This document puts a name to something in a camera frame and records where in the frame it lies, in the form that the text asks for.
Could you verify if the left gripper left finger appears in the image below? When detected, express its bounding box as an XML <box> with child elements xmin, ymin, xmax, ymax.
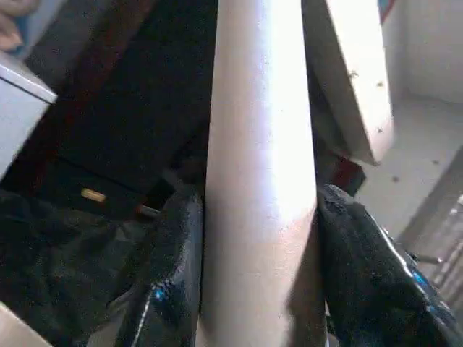
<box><xmin>114</xmin><ymin>187</ymin><xmax>204</xmax><ymax>347</ymax></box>

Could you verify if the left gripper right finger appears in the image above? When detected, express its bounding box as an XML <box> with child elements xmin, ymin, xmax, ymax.
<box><xmin>315</xmin><ymin>183</ymin><xmax>463</xmax><ymax>347</ymax></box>

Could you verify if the white plastic table leg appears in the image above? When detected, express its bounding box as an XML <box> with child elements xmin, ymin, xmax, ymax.
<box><xmin>195</xmin><ymin>0</ymin><xmax>328</xmax><ymax>347</ymax></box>

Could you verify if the small tan label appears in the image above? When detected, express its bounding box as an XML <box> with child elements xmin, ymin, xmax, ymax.
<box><xmin>80</xmin><ymin>187</ymin><xmax>106</xmax><ymax>203</ymax></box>

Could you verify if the black work mat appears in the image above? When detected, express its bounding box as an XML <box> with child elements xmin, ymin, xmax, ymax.
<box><xmin>0</xmin><ymin>187</ymin><xmax>171</xmax><ymax>347</ymax></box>

